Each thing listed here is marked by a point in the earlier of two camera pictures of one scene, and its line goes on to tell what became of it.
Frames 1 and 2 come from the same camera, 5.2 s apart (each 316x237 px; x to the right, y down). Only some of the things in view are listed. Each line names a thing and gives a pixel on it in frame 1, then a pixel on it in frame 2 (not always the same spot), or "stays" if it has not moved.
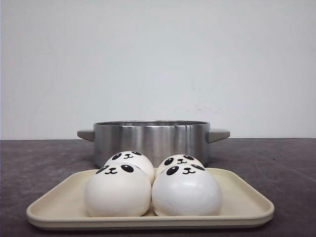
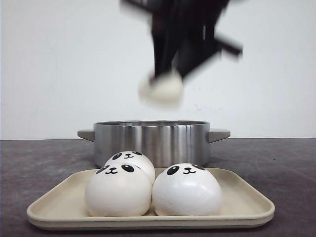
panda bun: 119,189 stays
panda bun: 133,157 stays
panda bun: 186,190 stays
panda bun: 178,160 to 163,91
